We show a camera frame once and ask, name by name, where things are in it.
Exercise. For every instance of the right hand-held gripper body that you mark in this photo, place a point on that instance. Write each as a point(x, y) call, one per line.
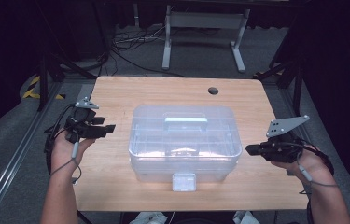
point(283, 146)

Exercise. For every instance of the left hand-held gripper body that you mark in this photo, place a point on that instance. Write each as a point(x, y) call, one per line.
point(84, 126)

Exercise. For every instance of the clear plastic storage box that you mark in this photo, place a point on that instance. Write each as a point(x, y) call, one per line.
point(185, 140)

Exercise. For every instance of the person's right hand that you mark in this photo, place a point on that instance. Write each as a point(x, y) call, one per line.
point(311, 161)

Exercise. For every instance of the person's left hand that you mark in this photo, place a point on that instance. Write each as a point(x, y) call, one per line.
point(63, 152)

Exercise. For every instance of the black metal stand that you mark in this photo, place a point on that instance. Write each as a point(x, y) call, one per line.
point(43, 81)
point(291, 71)

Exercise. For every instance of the yellow black floor tape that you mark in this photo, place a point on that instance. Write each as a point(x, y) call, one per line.
point(32, 90)

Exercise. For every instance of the person's white shoe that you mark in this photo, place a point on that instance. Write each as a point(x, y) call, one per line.
point(245, 217)
point(149, 217)

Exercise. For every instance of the grey metal floor rail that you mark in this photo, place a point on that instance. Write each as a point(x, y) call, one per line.
point(17, 149)

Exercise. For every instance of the grey metal desk frame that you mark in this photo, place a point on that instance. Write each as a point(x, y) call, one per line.
point(205, 20)

